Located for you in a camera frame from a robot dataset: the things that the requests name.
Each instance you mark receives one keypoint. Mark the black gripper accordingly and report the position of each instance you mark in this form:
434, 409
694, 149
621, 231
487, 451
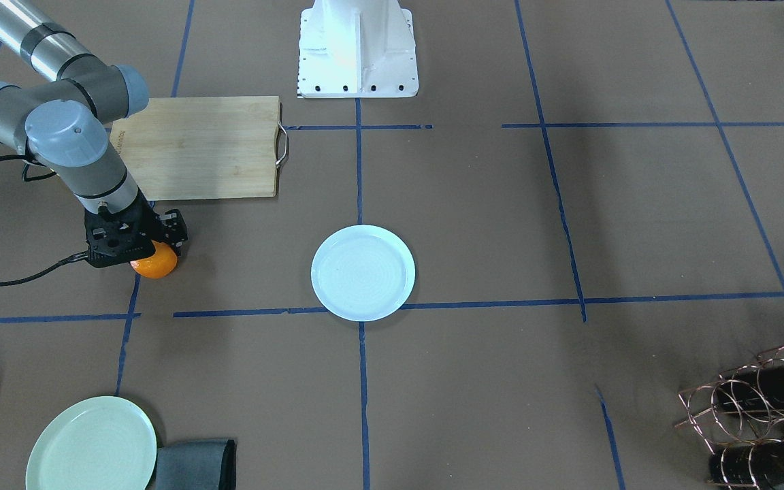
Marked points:
175, 230

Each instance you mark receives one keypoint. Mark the orange mandarin fruit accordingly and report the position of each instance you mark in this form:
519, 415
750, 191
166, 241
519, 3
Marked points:
160, 264

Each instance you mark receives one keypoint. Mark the light blue plate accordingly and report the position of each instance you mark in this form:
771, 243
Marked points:
363, 273

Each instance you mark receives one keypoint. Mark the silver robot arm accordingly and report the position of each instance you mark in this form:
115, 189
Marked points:
61, 125

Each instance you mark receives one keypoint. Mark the light green plate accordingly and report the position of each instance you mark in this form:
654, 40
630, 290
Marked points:
103, 442

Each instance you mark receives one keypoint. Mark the wooden cutting board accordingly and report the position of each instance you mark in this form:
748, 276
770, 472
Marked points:
185, 148

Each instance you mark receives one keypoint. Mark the folded grey cloth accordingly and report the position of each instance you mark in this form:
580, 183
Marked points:
197, 464

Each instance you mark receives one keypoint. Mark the dark wine bottle lower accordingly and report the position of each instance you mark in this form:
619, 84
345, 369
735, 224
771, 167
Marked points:
754, 466

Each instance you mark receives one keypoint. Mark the dark wine bottle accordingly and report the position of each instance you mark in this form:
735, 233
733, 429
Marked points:
754, 466
753, 390

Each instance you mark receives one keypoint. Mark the dark wine bottle upper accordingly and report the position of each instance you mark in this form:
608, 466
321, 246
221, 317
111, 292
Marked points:
753, 390

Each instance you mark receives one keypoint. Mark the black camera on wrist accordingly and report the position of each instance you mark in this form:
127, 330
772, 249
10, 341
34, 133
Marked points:
119, 238

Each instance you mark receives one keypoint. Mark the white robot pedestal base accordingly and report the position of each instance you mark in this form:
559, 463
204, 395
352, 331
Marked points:
357, 49

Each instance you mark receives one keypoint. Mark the copper wire bottle rack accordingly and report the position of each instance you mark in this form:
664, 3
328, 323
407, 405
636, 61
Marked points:
739, 416

